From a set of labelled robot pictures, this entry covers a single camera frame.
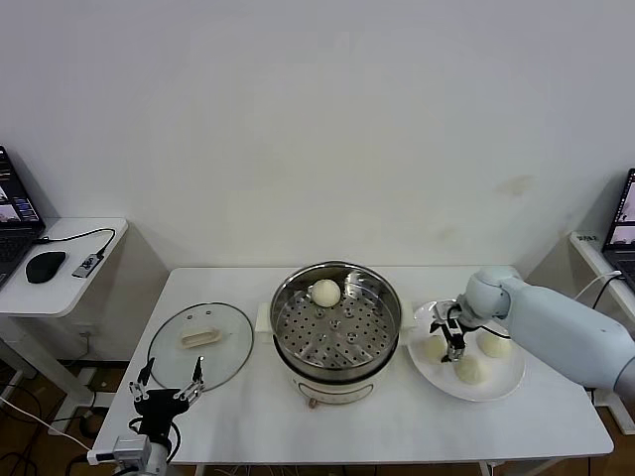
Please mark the black laptop with dark screen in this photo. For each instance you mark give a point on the black laptop with dark screen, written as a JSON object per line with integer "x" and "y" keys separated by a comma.
{"x": 620, "y": 233}

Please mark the black computer mouse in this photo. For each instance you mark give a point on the black computer mouse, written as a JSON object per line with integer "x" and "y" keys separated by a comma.
{"x": 44, "y": 267}

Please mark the grey usb hub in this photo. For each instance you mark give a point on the grey usb hub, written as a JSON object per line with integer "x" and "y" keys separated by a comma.
{"x": 85, "y": 265}

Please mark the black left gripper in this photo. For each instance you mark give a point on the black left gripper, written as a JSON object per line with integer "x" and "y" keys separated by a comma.
{"x": 159, "y": 406}

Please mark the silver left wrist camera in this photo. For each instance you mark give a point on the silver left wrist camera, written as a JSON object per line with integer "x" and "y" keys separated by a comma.
{"x": 131, "y": 446}

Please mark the black laptop with pink screen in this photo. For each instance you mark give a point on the black laptop with pink screen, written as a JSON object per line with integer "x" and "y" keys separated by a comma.
{"x": 15, "y": 218}

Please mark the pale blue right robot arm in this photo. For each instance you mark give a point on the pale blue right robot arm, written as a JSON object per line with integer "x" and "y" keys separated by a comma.
{"x": 555, "y": 322}

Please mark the white round plate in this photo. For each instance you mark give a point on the white round plate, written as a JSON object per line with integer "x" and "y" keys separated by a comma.
{"x": 491, "y": 382}

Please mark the small printed table sticker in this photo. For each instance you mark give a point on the small printed table sticker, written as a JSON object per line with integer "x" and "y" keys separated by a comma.
{"x": 587, "y": 237}

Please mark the round glass lid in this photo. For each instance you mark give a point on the round glass lid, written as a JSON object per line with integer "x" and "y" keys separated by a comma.
{"x": 198, "y": 357}

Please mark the stainless steel steamer basket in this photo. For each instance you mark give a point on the stainless steel steamer basket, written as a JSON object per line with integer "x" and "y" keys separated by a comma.
{"x": 337, "y": 337}

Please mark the dark round floor object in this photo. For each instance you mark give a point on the dark round floor object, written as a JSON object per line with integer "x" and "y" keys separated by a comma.
{"x": 90, "y": 425}

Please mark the white steamed baozi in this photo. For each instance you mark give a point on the white steamed baozi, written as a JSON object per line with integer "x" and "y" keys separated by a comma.
{"x": 326, "y": 292}
{"x": 494, "y": 345}
{"x": 431, "y": 351}
{"x": 469, "y": 371}

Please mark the white rounded side table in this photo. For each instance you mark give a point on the white rounded side table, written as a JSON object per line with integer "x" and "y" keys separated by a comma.
{"x": 54, "y": 297}

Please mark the cream electric cooker base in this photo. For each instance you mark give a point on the cream electric cooker base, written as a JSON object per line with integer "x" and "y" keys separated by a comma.
{"x": 337, "y": 387}

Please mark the white side table with sticker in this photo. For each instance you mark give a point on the white side table with sticker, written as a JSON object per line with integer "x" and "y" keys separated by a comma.
{"x": 590, "y": 253}

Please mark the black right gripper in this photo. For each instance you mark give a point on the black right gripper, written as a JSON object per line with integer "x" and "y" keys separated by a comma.
{"x": 452, "y": 315}

